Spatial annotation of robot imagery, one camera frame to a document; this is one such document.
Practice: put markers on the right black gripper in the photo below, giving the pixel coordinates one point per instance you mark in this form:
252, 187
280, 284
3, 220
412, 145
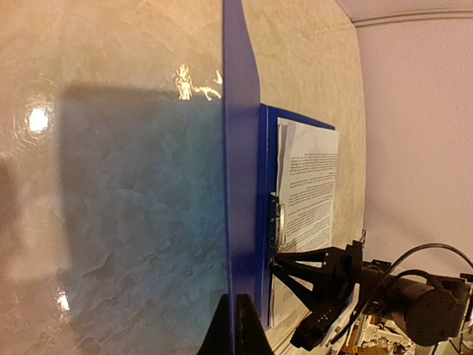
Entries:
328, 272

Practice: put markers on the printed paper sheet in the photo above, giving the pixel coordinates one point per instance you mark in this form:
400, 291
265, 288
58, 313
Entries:
307, 163

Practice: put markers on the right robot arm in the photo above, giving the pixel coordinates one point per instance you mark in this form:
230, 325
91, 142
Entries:
428, 308

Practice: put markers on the right aluminium frame post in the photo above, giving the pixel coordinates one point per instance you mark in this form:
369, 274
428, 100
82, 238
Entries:
381, 13

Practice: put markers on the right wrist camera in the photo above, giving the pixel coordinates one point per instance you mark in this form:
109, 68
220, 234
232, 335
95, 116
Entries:
317, 330

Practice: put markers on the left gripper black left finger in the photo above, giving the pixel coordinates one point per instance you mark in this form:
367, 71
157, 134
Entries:
218, 339

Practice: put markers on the blue plastic folder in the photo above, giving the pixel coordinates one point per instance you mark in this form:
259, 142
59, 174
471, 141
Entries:
251, 149

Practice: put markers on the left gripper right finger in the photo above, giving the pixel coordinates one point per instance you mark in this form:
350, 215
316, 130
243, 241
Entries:
250, 338

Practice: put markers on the metal folder clip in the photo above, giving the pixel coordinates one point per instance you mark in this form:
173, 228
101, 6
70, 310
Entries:
277, 239

